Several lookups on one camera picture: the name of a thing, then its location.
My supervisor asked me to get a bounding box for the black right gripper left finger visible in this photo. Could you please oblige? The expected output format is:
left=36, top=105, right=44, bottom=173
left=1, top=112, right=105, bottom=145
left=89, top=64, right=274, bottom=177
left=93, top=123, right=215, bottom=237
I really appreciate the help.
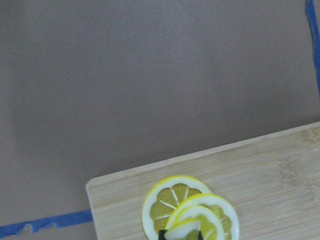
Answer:
left=158, top=230, right=167, bottom=240

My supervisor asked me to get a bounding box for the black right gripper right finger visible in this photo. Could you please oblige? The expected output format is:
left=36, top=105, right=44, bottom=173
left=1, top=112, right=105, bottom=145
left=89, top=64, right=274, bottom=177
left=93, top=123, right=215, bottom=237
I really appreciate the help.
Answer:
left=197, top=231, right=204, bottom=240

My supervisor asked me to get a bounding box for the wooden cutting board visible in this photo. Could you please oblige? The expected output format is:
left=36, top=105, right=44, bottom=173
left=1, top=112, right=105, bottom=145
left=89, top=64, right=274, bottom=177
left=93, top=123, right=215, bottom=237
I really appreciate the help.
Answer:
left=86, top=122, right=320, bottom=240

